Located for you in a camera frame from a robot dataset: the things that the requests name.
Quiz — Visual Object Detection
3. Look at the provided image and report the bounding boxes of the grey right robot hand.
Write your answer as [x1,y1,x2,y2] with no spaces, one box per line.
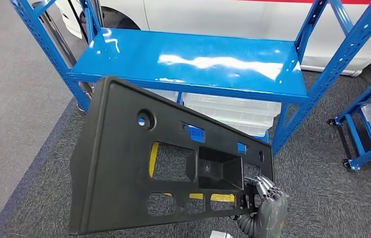
[244,175,288,238]

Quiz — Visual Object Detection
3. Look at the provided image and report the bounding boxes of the black plastic panel part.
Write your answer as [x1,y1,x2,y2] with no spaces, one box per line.
[68,75,275,236]

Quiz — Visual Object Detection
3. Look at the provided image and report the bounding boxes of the blue wheeled shelf rack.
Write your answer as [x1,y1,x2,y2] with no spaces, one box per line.
[328,64,371,172]

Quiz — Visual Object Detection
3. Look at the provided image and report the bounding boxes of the blue metal shelf rack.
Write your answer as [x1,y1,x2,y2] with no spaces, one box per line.
[9,0,371,157]

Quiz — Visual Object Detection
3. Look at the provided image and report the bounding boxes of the yellow floor tape square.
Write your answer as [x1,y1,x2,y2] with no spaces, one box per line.
[148,142,236,203]

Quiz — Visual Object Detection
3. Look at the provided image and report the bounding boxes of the white car with red stripe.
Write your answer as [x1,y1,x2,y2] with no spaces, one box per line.
[55,0,371,77]

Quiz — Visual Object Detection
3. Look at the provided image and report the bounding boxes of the chrome metal stand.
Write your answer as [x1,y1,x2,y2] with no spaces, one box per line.
[32,1,94,114]

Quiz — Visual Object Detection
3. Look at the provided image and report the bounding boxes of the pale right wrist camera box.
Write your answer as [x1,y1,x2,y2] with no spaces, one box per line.
[210,230,234,238]

